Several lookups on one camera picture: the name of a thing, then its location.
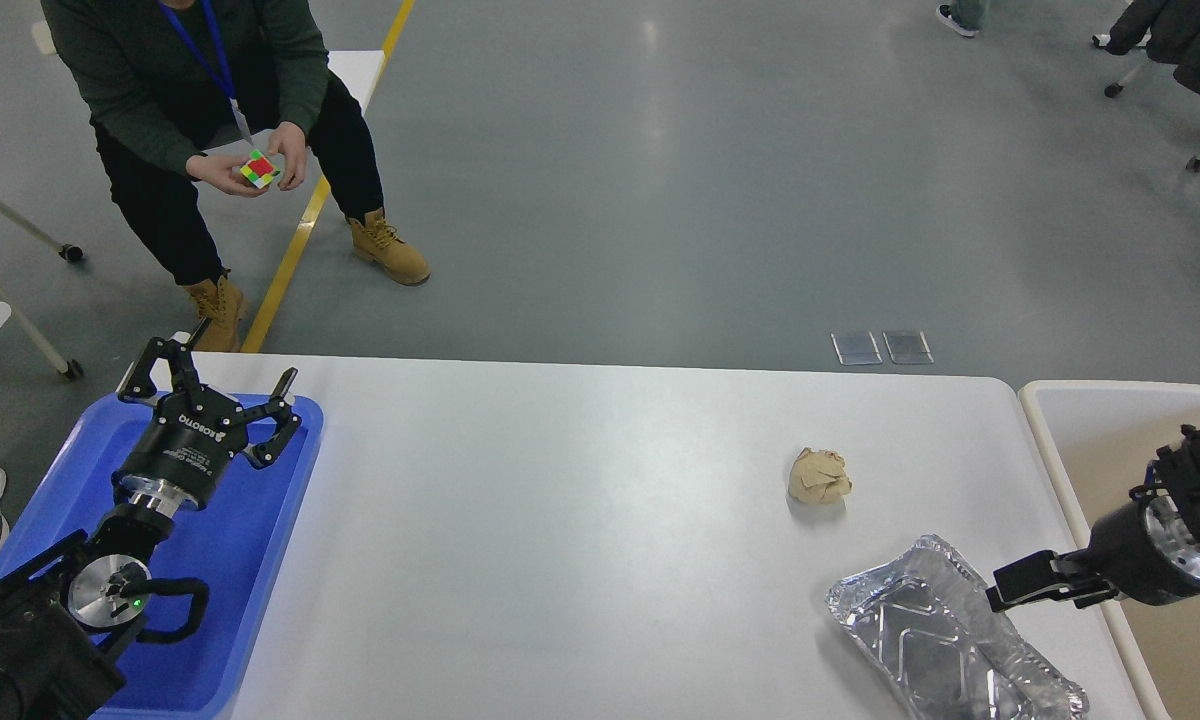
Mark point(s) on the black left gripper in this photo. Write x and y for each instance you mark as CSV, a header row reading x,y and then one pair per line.
x,y
182,447

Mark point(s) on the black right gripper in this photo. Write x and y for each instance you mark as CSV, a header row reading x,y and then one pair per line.
x,y
1136,549

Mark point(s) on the aluminium foil tray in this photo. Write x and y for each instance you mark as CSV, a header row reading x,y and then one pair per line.
x,y
924,621

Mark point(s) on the colourful puzzle cube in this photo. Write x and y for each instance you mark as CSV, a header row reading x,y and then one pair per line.
x,y
260,169

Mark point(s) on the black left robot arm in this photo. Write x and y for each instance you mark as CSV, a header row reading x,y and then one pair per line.
x,y
68,614

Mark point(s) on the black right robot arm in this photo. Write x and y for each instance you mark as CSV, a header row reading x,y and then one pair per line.
x,y
1174,473

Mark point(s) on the person's right hand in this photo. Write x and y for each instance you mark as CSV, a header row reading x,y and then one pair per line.
x,y
222,172

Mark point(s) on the person's left hand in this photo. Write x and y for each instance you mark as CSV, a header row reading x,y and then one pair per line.
x,y
288,146

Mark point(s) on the blue plastic tray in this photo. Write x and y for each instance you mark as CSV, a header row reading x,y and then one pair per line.
x,y
236,546

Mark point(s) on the beige waste bin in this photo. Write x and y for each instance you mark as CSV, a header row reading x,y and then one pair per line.
x,y
1099,441

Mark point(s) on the crumpled brown paper ball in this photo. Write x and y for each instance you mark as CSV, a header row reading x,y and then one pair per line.
x,y
818,477

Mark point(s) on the right metal floor plate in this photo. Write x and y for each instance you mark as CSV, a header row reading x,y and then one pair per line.
x,y
908,347

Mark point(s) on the metal floor plate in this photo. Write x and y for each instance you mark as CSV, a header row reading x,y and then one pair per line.
x,y
908,347
856,348

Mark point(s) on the seated person in green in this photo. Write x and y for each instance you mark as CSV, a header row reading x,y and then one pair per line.
x,y
161,78

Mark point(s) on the left metal floor plate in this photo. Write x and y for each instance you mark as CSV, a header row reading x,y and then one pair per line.
x,y
856,348

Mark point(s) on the walking person in jeans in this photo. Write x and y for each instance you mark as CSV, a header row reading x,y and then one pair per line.
x,y
965,17

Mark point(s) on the white table leg frame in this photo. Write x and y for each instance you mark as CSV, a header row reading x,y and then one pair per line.
x,y
10,300

